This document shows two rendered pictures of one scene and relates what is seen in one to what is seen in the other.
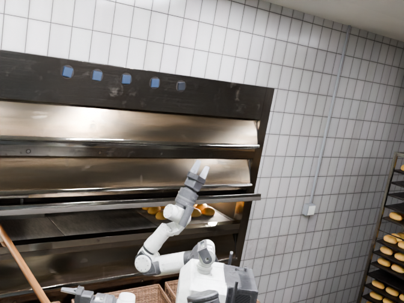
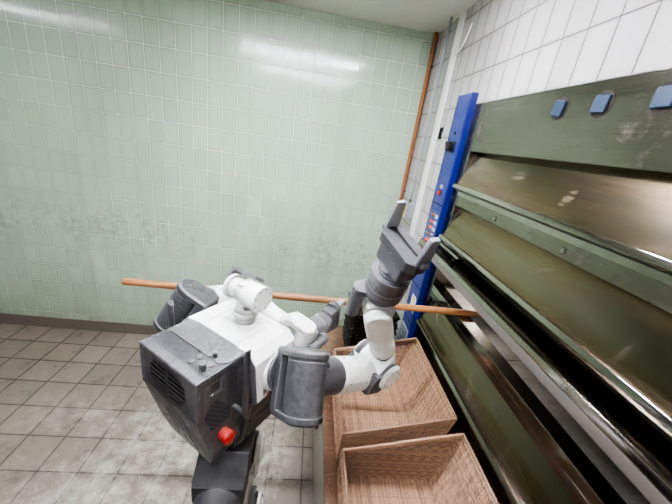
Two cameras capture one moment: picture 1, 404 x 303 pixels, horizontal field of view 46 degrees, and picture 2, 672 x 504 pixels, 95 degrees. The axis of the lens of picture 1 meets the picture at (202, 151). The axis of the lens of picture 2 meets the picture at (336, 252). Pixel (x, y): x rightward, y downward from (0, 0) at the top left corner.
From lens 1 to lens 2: 236 cm
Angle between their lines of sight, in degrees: 115
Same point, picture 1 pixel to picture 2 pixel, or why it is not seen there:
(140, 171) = (634, 337)
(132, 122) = (656, 207)
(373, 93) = not seen: outside the picture
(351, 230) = not seen: outside the picture
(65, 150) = (524, 230)
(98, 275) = (495, 448)
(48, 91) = (532, 141)
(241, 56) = not seen: outside the picture
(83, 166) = (540, 265)
